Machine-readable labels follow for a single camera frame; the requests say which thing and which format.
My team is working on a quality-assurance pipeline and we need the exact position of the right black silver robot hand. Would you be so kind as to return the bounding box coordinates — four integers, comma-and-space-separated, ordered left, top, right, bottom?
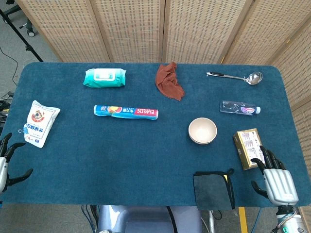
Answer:
250, 145, 299, 207

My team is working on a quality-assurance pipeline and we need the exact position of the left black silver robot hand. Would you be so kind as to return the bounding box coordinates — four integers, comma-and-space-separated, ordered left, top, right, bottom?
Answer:
0, 132, 34, 195

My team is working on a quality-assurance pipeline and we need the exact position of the gold box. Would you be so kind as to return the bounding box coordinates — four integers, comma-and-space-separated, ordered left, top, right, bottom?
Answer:
233, 128, 267, 170

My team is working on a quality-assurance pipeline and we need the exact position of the white sugar bag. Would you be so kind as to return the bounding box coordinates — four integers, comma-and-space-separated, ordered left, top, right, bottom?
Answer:
23, 100, 61, 149

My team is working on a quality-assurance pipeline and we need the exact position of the grey towel black trim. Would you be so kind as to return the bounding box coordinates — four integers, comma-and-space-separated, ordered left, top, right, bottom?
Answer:
193, 168, 236, 211

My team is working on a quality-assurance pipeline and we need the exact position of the silver table leg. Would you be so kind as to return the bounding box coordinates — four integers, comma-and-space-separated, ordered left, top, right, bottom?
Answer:
207, 210, 216, 233

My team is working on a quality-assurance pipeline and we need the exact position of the clear plastic water bottle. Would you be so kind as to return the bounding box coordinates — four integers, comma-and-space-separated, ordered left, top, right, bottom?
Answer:
220, 100, 262, 115

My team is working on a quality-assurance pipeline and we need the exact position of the blue table mat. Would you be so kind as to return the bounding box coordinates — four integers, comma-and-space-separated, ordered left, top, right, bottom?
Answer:
0, 62, 304, 208

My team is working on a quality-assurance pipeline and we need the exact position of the black tripod stand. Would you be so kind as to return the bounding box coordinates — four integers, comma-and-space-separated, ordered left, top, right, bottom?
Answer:
0, 9, 44, 63

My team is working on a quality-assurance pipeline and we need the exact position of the blue plastic wrap box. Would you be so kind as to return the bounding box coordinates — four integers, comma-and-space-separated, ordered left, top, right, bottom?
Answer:
93, 104, 159, 121

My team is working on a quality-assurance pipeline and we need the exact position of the green wet wipes pack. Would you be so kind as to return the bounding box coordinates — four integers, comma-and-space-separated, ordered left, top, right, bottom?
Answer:
82, 68, 127, 89

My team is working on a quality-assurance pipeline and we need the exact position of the grey robot torso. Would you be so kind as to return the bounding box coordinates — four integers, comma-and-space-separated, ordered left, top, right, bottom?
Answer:
97, 205, 203, 233

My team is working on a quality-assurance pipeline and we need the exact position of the black rolling chair base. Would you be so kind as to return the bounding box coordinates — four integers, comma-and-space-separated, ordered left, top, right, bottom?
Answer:
3, 0, 37, 38

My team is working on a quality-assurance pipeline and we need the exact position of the brown cloth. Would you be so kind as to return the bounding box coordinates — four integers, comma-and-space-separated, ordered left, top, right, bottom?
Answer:
155, 62, 186, 101

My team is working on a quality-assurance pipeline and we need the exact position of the woven wooden folding screen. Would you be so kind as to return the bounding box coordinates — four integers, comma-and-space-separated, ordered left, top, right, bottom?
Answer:
15, 0, 311, 219

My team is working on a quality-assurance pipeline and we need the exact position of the cable clutter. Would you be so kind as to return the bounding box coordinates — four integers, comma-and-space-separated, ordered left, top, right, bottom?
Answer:
0, 91, 15, 123

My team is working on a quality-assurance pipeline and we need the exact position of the black floor cable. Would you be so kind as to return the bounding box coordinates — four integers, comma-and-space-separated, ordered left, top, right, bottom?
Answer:
0, 47, 19, 84

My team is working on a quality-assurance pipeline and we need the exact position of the steel ladle black handle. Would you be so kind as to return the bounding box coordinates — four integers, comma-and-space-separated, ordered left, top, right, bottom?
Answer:
206, 71, 264, 85

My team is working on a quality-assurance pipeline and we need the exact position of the black torso cable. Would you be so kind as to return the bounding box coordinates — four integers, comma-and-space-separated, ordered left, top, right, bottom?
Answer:
166, 205, 177, 233

